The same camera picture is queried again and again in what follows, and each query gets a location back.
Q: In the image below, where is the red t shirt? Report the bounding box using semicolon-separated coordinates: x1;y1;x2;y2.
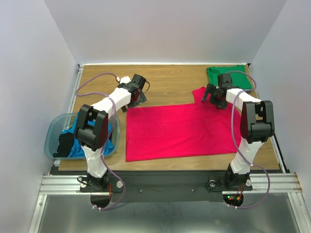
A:
126;87;242;162

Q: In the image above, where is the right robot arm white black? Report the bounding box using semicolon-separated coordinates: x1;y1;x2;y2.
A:
202;71;275;190

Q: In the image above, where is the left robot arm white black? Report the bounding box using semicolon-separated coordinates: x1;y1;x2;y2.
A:
73;74;148;191

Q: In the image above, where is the folded green t shirt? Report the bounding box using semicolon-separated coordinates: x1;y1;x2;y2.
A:
207;65;252;89

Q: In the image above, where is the blue t shirt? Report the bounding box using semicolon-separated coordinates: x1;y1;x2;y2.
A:
61;117;115;159

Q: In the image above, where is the black garment in bin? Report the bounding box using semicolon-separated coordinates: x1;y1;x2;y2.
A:
53;133;74;158

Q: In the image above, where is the teal plastic bin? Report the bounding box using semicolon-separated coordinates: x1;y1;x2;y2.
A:
45;113;120;160

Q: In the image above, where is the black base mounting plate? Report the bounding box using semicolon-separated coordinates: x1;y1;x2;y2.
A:
77;171;252;206

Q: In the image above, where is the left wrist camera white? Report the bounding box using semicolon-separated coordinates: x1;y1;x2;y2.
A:
116;76;131;84

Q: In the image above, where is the aluminium frame rail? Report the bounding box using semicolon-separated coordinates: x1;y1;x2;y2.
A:
39;175;109;196

